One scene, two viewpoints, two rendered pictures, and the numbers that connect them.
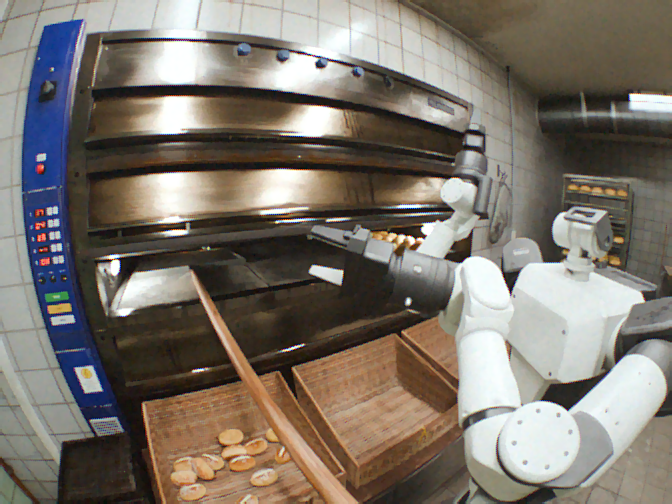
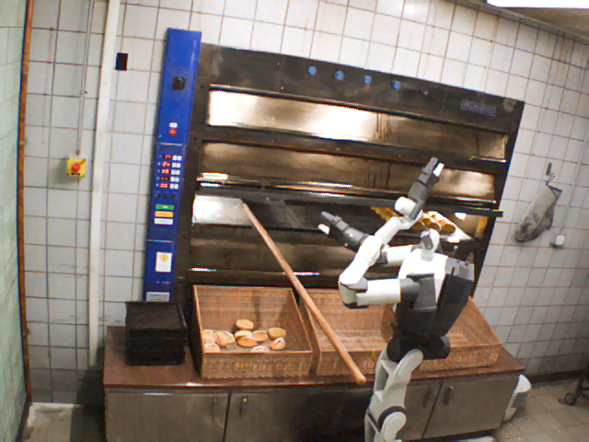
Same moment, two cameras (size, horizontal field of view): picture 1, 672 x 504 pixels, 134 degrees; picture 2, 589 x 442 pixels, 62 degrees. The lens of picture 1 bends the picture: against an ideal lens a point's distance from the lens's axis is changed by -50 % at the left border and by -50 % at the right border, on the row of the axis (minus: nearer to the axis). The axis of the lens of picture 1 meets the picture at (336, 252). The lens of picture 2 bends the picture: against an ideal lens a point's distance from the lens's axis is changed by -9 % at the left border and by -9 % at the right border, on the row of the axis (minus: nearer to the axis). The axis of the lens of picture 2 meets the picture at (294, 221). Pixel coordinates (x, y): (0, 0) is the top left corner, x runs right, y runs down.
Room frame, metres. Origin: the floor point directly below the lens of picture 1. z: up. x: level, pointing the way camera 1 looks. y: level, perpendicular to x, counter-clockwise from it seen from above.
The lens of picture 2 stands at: (-1.76, -0.38, 2.14)
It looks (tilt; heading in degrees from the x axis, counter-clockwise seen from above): 18 degrees down; 14
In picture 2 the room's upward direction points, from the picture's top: 10 degrees clockwise
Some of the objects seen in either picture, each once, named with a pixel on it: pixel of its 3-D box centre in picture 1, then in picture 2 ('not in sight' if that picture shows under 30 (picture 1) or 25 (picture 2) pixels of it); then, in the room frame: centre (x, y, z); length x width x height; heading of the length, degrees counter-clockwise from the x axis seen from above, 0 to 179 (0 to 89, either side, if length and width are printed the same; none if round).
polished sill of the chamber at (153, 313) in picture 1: (338, 280); (350, 236); (1.14, -0.01, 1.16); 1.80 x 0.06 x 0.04; 122
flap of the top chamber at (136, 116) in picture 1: (342, 122); (374, 126); (1.12, -0.02, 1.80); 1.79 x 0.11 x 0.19; 122
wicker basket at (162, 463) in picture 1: (236, 456); (248, 330); (0.58, 0.33, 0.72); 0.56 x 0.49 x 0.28; 123
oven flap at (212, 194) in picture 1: (342, 188); (364, 173); (1.12, -0.02, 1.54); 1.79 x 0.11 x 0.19; 122
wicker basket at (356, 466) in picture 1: (380, 400); (354, 330); (0.90, -0.18, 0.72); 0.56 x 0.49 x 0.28; 122
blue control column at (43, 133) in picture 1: (115, 277); (156, 190); (1.34, 1.36, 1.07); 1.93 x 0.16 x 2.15; 32
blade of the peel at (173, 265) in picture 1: (188, 260); (236, 191); (1.34, 0.78, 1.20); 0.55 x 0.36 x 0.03; 124
